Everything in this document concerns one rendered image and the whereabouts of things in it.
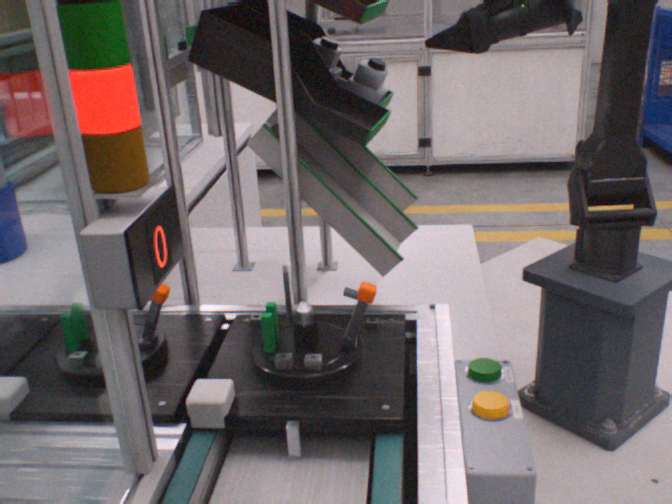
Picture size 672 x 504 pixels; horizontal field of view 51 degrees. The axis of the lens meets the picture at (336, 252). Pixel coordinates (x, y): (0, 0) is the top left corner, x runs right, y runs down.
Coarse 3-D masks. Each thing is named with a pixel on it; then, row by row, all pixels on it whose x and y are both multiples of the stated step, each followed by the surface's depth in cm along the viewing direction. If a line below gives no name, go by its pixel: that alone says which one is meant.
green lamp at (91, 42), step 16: (112, 0) 56; (64, 16) 54; (80, 16) 53; (96, 16) 54; (112, 16) 55; (64, 32) 54; (80, 32) 54; (96, 32) 54; (112, 32) 55; (64, 48) 55; (80, 48) 54; (96, 48) 55; (112, 48) 55; (128, 48) 57; (80, 64) 55; (96, 64) 55; (112, 64) 55; (128, 64) 57
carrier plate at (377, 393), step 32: (384, 320) 97; (224, 352) 91; (384, 352) 89; (256, 384) 84; (352, 384) 83; (384, 384) 83; (256, 416) 78; (288, 416) 78; (320, 416) 77; (352, 416) 77; (384, 416) 77
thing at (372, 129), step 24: (216, 24) 97; (240, 24) 109; (264, 24) 108; (192, 48) 99; (216, 48) 98; (240, 48) 97; (264, 48) 96; (312, 48) 107; (216, 72) 100; (240, 72) 99; (264, 72) 98; (312, 72) 109; (264, 96) 99; (312, 96) 107; (336, 96) 109; (360, 96) 108; (312, 120) 98; (336, 120) 97; (360, 120) 105; (384, 120) 105
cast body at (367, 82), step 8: (360, 64) 113; (368, 64) 114; (376, 64) 113; (384, 64) 114; (360, 72) 114; (368, 72) 113; (376, 72) 113; (384, 72) 114; (336, 80) 117; (344, 80) 117; (352, 80) 115; (360, 80) 114; (368, 80) 114; (376, 80) 114; (384, 80) 117; (344, 88) 117; (352, 88) 115; (360, 88) 115; (368, 88) 115; (376, 88) 114; (384, 88) 118; (368, 96) 115; (376, 96) 115; (384, 96) 116
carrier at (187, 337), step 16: (144, 320) 96; (160, 320) 100; (176, 320) 100; (192, 320) 100; (208, 320) 99; (224, 320) 100; (160, 336) 92; (176, 336) 96; (192, 336) 95; (208, 336) 95; (144, 352) 88; (160, 352) 89; (176, 352) 92; (192, 352) 92; (208, 352) 92; (144, 368) 87; (160, 368) 88; (176, 368) 88; (192, 368) 88; (160, 384) 85; (176, 384) 85; (192, 384) 86; (160, 400) 82; (176, 400) 82; (160, 416) 79; (176, 416) 80
